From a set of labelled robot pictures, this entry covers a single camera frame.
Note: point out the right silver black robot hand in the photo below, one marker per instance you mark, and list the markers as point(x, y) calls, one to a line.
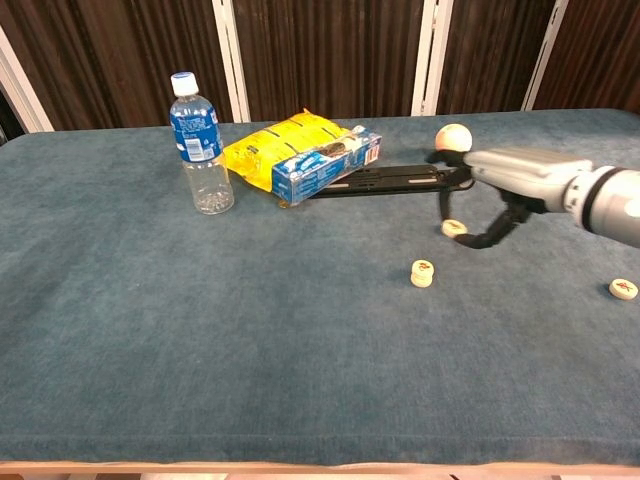
point(525, 175)

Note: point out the red-marked wooden chess piece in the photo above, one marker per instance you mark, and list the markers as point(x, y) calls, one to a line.
point(423, 266)
point(623, 289)

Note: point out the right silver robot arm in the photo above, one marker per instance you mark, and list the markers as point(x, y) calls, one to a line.
point(610, 205)

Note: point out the beige wooden ball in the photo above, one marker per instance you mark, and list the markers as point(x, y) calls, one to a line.
point(452, 136)

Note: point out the brown slatted screen panel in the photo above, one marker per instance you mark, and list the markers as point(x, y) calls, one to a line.
point(600, 50)
point(125, 50)
point(325, 50)
point(490, 50)

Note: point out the black folding stand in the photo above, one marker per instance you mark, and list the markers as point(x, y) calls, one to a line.
point(380, 181)

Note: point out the blue cookie box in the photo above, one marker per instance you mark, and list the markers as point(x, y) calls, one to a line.
point(310, 175)

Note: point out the yellow snack bag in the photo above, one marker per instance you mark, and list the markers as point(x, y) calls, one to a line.
point(280, 140)

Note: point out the clear plastic water bottle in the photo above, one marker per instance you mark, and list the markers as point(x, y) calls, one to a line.
point(202, 135)

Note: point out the blue velvet table cloth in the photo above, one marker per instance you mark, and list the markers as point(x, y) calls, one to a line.
point(200, 325)

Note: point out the white screen frame post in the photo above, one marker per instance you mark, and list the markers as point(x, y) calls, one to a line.
point(545, 55)
point(430, 60)
point(232, 65)
point(20, 85)

